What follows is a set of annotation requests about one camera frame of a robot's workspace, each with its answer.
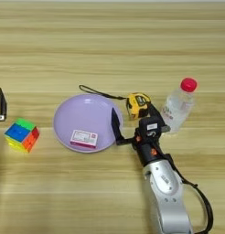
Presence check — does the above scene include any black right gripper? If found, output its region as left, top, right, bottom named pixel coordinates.
left=111, top=102, right=172, bottom=167

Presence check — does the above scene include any multicolour puzzle cube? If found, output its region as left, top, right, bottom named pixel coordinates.
left=4, top=118, right=41, bottom=154

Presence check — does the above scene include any clear bottle red cap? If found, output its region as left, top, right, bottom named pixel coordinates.
left=159, top=77, right=198, bottom=135

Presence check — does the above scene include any yellow black tape measure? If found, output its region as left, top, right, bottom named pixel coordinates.
left=79, top=84, right=153, bottom=121

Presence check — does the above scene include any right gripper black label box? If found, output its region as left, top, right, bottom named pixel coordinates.
left=138, top=116, right=166, bottom=139

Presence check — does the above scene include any purple round plate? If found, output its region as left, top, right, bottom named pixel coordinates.
left=52, top=93, right=124, bottom=154

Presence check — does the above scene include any white magenta card box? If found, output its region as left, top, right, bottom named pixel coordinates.
left=70, top=129, right=99, bottom=150

